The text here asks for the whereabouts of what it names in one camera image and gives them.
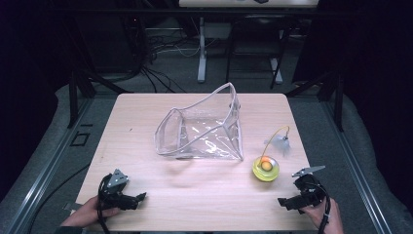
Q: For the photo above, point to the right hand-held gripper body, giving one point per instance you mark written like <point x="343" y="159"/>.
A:
<point x="308" y="190"/>

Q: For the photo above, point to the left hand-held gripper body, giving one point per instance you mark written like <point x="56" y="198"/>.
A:
<point x="114" y="191"/>

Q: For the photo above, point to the person's right hand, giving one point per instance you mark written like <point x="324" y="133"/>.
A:
<point x="324" y="217"/>

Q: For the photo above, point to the person's left hand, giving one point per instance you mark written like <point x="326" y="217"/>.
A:
<point x="85" y="214"/>

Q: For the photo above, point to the yellow cat toy with feather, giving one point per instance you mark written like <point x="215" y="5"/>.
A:
<point x="266" y="169"/>

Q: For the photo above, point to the clear plastic bag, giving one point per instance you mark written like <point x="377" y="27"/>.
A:
<point x="207" y="136"/>

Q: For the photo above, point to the black metal stand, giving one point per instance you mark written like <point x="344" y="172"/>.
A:
<point x="331" y="94"/>
<point x="79" y="91"/>

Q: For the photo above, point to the black chair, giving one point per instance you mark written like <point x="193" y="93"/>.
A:
<point x="256" y="42"/>

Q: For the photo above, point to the white desk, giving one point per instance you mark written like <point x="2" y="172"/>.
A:
<point x="203" y="48"/>

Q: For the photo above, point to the aluminium floor rail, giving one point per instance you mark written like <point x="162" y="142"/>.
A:
<point x="48" y="162"/>
<point x="354" y="162"/>

